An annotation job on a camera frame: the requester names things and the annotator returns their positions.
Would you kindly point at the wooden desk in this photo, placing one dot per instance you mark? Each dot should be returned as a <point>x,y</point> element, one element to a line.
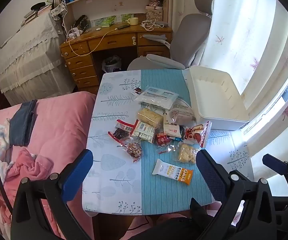
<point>114,41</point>

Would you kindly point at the dark jerky packet red trim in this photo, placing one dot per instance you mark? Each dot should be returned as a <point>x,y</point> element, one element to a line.
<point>121,133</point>

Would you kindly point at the grey office chair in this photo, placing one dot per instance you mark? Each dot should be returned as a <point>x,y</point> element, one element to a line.
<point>191,35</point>

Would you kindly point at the trash bin with bag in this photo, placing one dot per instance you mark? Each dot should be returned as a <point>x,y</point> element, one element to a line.
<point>111,63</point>

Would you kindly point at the clear nut packet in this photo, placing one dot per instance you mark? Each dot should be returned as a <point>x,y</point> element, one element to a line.
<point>134,151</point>

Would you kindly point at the white power strip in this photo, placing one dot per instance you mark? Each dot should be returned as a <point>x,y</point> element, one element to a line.
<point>74,33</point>

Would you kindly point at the large white blue packet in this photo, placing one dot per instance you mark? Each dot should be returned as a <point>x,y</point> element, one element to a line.
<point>158,97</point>

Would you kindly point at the clear biscuit packet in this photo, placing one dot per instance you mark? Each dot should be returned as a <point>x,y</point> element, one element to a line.
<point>185,153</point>

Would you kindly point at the dark blue cloth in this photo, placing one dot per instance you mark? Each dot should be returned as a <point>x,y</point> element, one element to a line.
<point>21,122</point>

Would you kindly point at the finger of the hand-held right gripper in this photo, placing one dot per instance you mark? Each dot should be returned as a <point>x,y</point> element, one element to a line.
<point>275,161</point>

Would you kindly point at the yellow mug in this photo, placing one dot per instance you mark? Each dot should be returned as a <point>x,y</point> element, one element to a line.
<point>133,21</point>

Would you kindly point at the dark patterned pouch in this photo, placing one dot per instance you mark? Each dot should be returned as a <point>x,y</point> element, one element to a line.
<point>81,23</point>

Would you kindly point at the yellow rice cracker packet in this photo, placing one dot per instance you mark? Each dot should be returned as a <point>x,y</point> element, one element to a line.
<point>150,116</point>

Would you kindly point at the cardboard box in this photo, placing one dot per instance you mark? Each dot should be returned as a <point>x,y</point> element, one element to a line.
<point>154,14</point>

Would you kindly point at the printed blue white tablecloth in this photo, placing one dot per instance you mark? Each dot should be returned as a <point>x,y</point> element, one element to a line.
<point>114,160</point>

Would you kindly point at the white plastic storage box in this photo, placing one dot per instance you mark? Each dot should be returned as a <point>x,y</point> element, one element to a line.
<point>216,97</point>

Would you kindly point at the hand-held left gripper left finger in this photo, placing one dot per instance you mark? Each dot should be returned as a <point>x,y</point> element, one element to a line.
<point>77,172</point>

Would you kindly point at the translucent bread packet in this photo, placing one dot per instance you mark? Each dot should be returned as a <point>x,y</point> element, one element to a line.
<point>182,112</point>

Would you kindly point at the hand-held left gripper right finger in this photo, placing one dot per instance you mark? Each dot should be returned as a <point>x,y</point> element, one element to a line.
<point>210,176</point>

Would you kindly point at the leaf print curtain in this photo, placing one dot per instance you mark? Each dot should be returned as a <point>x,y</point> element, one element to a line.
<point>246,30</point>

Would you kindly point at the green picture cards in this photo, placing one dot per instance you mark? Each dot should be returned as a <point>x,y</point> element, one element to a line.
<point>109,20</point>

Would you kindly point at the small red snack packet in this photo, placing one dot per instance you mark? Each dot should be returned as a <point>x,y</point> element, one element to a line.
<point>161,139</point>

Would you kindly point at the floral cloth bag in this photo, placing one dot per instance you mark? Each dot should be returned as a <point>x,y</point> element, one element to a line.
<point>59,11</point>

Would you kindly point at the red white snack packet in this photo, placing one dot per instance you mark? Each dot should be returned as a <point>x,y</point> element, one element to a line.
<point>196,135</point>

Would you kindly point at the black phone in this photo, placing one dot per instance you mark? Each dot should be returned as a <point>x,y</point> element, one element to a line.
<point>123,27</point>

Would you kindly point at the small dark candy packet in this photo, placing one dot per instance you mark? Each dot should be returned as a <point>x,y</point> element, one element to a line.
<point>137,90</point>

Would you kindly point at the window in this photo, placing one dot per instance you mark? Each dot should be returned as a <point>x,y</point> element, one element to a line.
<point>271,110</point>

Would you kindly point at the pink blanket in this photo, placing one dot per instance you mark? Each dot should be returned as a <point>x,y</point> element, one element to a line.
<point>59,120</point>

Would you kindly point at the green white snack packet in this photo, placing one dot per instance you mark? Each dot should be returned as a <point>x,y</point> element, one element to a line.
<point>144,130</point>

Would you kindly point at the wooden bookshelf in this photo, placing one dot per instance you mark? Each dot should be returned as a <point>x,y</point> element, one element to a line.
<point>124,2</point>

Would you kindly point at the white orange protein bar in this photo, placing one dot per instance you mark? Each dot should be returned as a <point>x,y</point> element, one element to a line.
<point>168,171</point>

